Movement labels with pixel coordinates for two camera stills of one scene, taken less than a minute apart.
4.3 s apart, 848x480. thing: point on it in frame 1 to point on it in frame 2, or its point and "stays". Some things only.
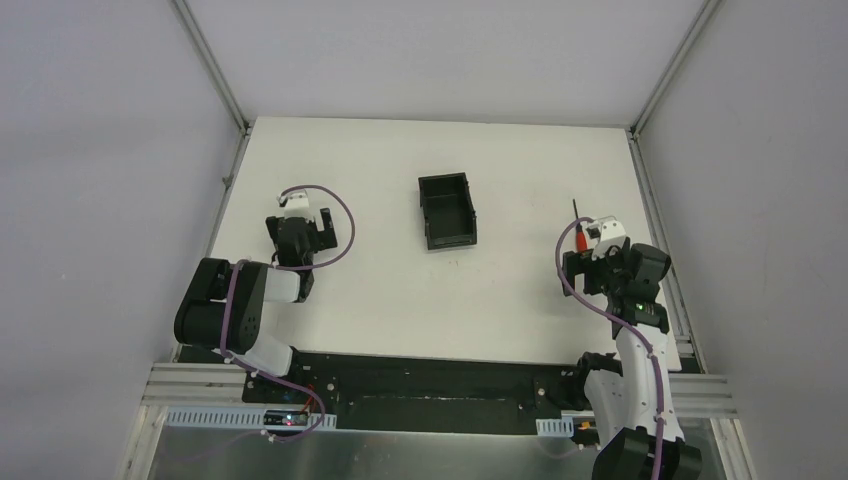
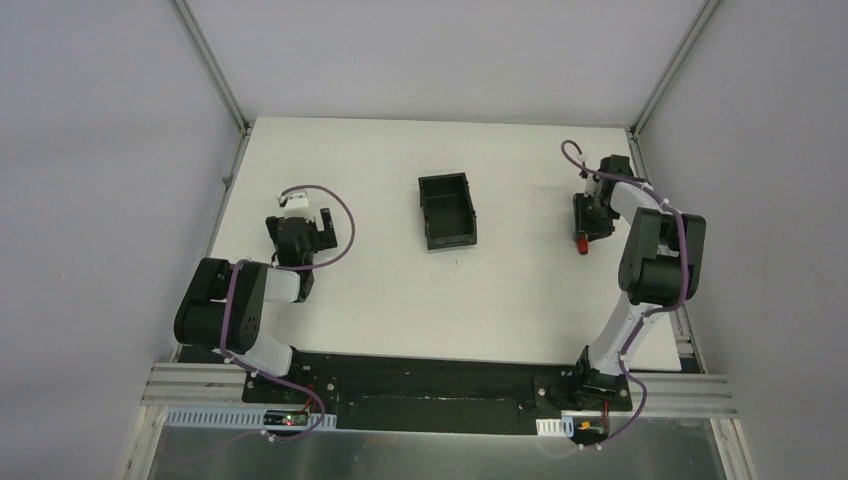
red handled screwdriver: [580, 235] stays
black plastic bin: [448, 210] stays
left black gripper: [299, 232] stays
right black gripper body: [594, 266] to [589, 216]
